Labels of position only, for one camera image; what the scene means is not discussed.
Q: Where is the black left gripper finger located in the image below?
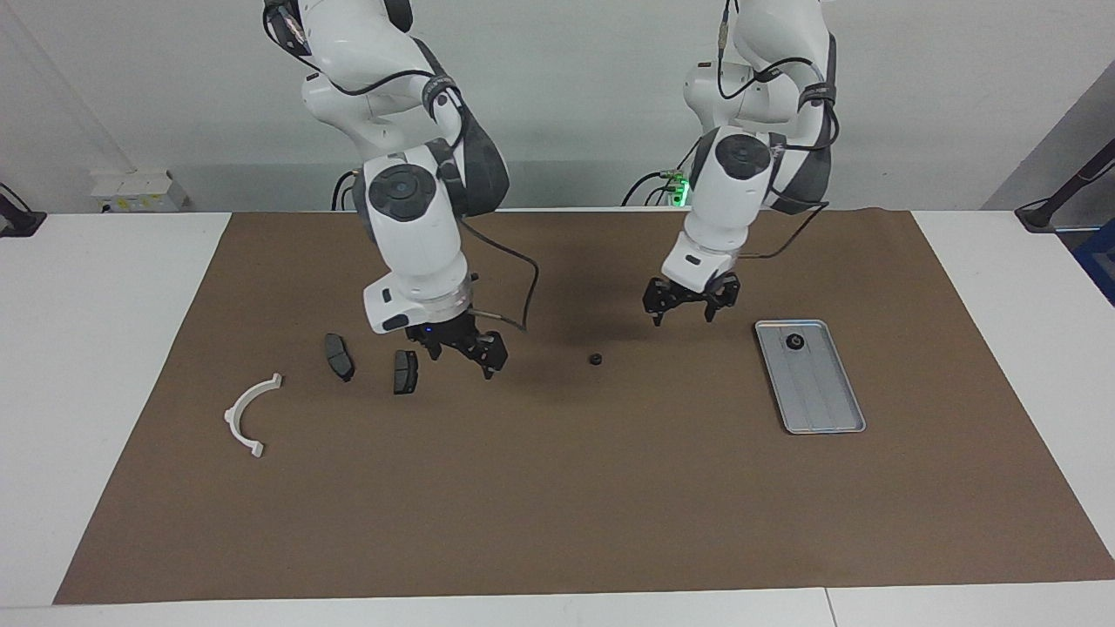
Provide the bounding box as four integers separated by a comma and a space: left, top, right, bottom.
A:
643, 280, 679, 327
703, 277, 742, 323

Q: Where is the silver metal tray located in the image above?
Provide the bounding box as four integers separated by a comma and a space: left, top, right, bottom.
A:
754, 320, 867, 435

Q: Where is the long dark brake pad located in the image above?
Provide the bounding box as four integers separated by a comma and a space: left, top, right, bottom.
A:
324, 334, 355, 382

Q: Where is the brown table mat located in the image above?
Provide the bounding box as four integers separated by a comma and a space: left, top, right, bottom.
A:
52, 209, 1115, 606

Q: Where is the white power socket box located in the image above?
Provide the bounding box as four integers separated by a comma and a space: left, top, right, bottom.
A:
91, 170, 189, 213

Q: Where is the black angled stand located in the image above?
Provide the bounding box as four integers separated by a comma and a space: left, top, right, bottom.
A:
1015, 139, 1115, 233

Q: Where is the blue crate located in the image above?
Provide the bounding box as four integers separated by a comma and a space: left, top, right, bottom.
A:
1076, 222, 1115, 304

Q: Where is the black table clamp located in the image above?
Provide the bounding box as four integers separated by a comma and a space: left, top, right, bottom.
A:
0, 183, 47, 239

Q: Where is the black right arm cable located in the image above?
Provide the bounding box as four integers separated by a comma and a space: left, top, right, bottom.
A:
261, 0, 540, 334

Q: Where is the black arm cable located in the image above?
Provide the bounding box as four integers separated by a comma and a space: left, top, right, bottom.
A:
261, 0, 540, 334
714, 0, 842, 260

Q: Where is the white curved plastic bracket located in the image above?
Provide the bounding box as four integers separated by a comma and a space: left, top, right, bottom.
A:
224, 373, 285, 459

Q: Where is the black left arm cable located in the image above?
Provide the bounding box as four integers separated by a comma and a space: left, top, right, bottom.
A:
714, 0, 842, 260

